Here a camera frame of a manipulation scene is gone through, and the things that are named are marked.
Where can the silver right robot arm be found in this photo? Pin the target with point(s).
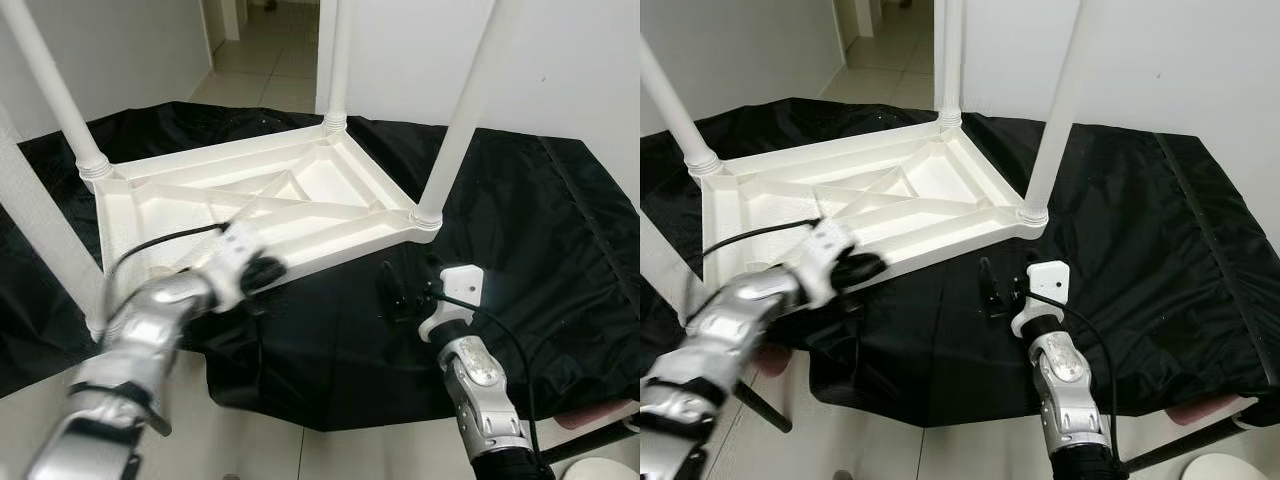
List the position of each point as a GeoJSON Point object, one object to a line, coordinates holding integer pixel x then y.
{"type": "Point", "coordinates": [480, 390]}
{"type": "Point", "coordinates": [1065, 390]}

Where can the pink table corner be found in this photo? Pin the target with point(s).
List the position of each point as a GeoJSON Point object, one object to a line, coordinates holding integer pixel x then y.
{"type": "Point", "coordinates": [770, 360]}
{"type": "Point", "coordinates": [585, 415]}
{"type": "Point", "coordinates": [1210, 408]}

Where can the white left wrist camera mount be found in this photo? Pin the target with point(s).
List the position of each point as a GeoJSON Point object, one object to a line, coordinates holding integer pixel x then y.
{"type": "Point", "coordinates": [235, 255]}
{"type": "Point", "coordinates": [825, 250]}

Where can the white plastic table leg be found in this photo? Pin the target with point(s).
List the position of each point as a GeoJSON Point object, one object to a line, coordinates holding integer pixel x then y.
{"type": "Point", "coordinates": [40, 230]}
{"type": "Point", "coordinates": [470, 100]}
{"type": "Point", "coordinates": [50, 90]}
{"type": "Point", "coordinates": [335, 60]}
{"type": "Point", "coordinates": [950, 60]}
{"type": "Point", "coordinates": [670, 110]}
{"type": "Point", "coordinates": [1060, 110]}
{"type": "Point", "coordinates": [660, 265]}

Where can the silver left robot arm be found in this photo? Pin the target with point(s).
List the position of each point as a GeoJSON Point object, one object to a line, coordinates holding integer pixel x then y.
{"type": "Point", "coordinates": [720, 340]}
{"type": "Point", "coordinates": [140, 340]}

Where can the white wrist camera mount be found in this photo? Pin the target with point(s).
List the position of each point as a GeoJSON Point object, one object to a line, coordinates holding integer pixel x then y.
{"type": "Point", "coordinates": [235, 255]}
{"type": "Point", "coordinates": [1045, 290]}
{"type": "Point", "coordinates": [825, 250]}
{"type": "Point", "coordinates": [460, 290]}

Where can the white round stool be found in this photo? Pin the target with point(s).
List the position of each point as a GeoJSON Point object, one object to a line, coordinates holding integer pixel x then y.
{"type": "Point", "coordinates": [1220, 467]}
{"type": "Point", "coordinates": [600, 469]}

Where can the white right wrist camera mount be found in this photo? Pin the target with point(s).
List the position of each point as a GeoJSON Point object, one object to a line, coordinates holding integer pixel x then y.
{"type": "Point", "coordinates": [1045, 290]}
{"type": "Point", "coordinates": [460, 290]}

